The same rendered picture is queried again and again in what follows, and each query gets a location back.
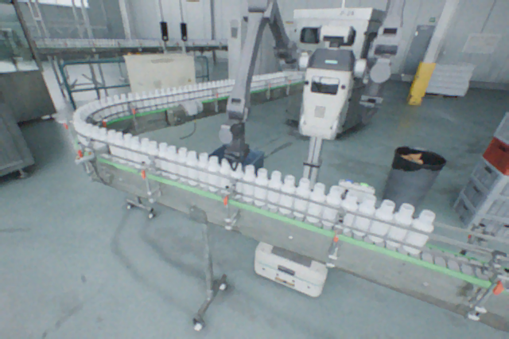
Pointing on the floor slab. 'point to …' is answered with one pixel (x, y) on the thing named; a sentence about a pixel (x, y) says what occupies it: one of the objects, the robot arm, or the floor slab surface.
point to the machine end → (366, 31)
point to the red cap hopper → (62, 33)
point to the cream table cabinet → (160, 72)
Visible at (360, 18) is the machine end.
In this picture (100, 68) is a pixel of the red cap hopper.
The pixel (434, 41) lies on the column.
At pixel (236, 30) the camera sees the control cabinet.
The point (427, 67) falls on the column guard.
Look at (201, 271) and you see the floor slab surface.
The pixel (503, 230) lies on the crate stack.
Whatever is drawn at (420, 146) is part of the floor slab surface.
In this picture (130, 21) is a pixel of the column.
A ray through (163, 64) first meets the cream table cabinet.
